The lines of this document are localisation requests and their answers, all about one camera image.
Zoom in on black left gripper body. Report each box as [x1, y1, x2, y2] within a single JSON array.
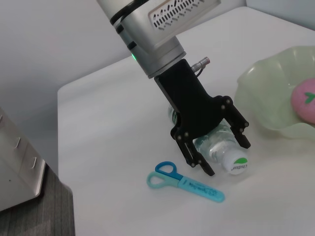
[[154, 59, 232, 140]]

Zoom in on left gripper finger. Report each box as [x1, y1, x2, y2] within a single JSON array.
[[220, 97, 252, 150], [175, 134, 215, 177]]

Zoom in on clear water bottle green label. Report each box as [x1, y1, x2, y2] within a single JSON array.
[[167, 105, 249, 176]]

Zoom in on pink peach toy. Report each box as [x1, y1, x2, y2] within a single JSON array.
[[290, 78, 315, 125]]

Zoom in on blue scissors with cap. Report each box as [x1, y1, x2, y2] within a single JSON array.
[[147, 161, 226, 204]]

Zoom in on green glass fruit plate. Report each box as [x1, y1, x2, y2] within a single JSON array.
[[233, 45, 315, 141]]

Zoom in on grey metal cabinet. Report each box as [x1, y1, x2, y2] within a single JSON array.
[[0, 107, 47, 212]]

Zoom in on left wrist connector cable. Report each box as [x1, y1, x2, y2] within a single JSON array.
[[190, 56, 212, 77]]

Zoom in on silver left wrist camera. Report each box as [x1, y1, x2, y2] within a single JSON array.
[[120, 0, 222, 50]]

